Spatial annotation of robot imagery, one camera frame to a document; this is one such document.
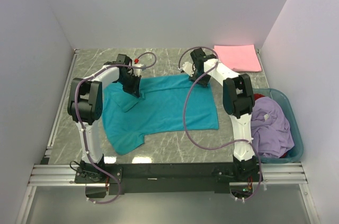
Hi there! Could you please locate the teal plastic laundry basket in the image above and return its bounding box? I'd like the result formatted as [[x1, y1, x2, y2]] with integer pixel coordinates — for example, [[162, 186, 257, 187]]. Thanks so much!
[[251, 88, 304, 164]]

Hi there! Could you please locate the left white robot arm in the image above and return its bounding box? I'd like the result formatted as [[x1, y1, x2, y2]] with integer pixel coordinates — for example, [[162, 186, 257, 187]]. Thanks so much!
[[67, 54, 142, 183]]

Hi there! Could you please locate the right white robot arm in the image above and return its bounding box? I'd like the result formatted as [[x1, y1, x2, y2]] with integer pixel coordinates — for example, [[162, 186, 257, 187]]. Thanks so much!
[[182, 47, 258, 181]]

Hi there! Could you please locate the aluminium frame rail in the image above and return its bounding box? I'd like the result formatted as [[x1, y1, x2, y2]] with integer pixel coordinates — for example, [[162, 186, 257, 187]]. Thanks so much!
[[28, 163, 308, 186]]

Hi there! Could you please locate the red t shirt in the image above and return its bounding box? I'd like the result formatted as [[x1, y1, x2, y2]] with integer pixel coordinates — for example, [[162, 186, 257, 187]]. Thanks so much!
[[254, 93, 265, 101]]

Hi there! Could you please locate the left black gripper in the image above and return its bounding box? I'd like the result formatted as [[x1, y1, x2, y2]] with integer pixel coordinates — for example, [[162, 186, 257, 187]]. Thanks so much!
[[118, 73, 142, 98]]

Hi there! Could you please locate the folded pink t shirt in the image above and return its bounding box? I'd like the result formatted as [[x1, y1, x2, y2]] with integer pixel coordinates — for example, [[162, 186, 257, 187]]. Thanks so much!
[[214, 44, 262, 73]]

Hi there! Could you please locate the teal t shirt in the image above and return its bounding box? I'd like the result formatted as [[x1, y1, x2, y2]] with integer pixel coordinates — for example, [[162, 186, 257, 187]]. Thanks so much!
[[102, 74, 219, 155]]

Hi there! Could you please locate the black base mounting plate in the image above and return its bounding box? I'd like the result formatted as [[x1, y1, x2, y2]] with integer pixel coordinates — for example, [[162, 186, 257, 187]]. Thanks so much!
[[74, 162, 262, 195]]

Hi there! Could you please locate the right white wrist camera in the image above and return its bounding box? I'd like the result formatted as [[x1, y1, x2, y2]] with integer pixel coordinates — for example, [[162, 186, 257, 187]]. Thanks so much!
[[179, 62, 196, 77]]

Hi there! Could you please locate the lavender t shirt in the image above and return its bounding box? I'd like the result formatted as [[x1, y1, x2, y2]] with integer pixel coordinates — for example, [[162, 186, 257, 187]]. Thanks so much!
[[251, 96, 295, 159]]

